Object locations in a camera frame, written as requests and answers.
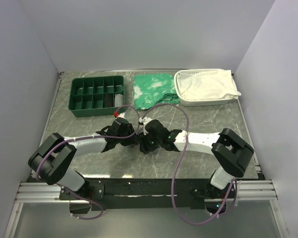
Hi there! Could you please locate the white plastic basket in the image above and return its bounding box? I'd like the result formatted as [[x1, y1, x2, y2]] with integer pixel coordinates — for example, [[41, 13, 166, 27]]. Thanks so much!
[[173, 68, 236, 107]]

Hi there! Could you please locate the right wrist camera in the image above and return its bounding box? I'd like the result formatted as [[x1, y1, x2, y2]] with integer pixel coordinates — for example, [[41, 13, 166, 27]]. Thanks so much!
[[136, 117, 152, 135]]

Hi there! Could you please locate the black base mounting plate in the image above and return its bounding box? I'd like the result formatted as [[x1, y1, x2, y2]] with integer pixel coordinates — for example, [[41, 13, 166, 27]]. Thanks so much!
[[59, 178, 236, 214]]

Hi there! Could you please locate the white cloth in basket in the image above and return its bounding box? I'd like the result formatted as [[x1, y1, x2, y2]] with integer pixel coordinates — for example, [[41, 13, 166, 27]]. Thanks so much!
[[175, 69, 242, 102]]

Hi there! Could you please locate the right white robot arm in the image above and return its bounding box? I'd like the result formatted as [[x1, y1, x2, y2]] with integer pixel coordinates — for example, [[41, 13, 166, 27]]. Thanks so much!
[[138, 117, 254, 198]]

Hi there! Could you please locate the rolled grey striped underwear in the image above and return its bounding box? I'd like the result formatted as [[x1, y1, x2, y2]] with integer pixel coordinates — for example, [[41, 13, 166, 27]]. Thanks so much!
[[114, 94, 124, 108]]

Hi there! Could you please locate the aluminium frame rail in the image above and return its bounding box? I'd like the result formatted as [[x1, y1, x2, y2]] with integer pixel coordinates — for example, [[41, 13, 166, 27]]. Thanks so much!
[[14, 180, 65, 203]]

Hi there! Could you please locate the green compartment organizer tray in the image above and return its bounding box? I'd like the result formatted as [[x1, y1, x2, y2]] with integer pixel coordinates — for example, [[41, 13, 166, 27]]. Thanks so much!
[[68, 75, 125, 118]]

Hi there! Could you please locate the green white patterned underwear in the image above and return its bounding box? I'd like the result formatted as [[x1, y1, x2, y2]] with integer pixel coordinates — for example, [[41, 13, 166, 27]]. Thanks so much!
[[133, 73, 179, 110]]

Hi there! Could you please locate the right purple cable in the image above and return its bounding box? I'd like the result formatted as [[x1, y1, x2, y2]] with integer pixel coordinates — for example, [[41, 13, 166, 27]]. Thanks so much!
[[138, 103, 238, 226]]

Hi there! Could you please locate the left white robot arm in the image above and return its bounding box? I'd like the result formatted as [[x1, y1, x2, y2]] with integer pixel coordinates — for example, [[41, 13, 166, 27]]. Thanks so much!
[[28, 117, 137, 199]]

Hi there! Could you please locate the rolled black underwear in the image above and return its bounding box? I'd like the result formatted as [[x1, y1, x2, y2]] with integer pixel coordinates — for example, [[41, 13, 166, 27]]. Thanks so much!
[[103, 94, 114, 108]]

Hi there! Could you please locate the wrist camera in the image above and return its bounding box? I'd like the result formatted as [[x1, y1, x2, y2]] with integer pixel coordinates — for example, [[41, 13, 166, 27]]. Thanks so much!
[[114, 112, 128, 123], [136, 117, 152, 135]]

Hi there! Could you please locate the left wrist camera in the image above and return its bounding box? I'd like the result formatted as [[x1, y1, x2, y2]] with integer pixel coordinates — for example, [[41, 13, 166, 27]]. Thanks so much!
[[114, 112, 128, 123]]

